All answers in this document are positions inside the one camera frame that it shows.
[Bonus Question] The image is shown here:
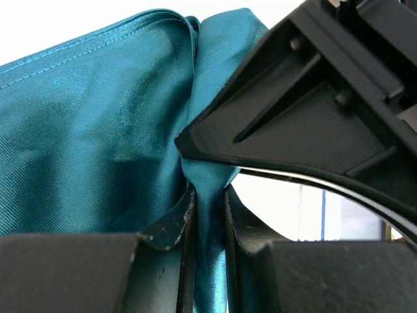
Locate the teal cloth napkin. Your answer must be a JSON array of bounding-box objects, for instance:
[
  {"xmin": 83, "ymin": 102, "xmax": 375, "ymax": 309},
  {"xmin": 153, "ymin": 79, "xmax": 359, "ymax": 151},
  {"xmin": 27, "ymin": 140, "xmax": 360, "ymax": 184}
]
[{"xmin": 1, "ymin": 8, "xmax": 267, "ymax": 312}]

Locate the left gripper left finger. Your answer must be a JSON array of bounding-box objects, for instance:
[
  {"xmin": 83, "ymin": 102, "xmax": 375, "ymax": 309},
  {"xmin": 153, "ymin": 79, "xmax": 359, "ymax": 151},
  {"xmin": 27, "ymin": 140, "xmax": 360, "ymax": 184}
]
[{"xmin": 1, "ymin": 188, "xmax": 197, "ymax": 313}]

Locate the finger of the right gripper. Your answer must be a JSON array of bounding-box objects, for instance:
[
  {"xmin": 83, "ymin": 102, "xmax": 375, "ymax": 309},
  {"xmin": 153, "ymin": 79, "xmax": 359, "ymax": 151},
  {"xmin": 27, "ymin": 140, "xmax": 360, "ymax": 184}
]
[{"xmin": 175, "ymin": 1, "xmax": 416, "ymax": 241}]

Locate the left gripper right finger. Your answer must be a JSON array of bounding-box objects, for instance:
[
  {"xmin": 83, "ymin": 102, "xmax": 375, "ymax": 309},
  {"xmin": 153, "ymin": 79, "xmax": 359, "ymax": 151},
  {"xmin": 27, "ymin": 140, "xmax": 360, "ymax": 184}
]
[{"xmin": 224, "ymin": 186, "xmax": 416, "ymax": 312}]

